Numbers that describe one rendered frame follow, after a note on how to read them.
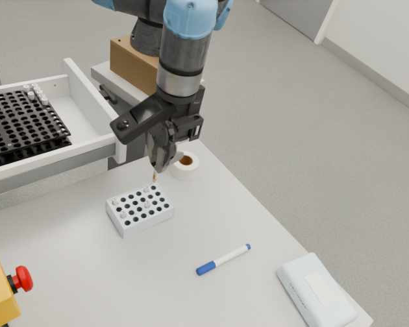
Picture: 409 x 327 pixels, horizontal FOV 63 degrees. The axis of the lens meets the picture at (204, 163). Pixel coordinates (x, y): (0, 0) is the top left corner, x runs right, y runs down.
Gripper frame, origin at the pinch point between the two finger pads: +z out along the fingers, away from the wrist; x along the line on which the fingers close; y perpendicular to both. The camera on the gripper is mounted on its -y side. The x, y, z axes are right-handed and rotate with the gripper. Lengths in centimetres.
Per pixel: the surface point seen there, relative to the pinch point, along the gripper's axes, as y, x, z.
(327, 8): 305, 157, 50
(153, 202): -1.1, -3.1, 8.0
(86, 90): -4.9, 23.3, -5.1
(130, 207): -6.5, -2.4, 7.4
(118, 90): 13.5, 43.5, 12.4
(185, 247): 0.2, -15.0, 10.9
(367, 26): 307, 110, 47
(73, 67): -4.7, 31.6, -5.9
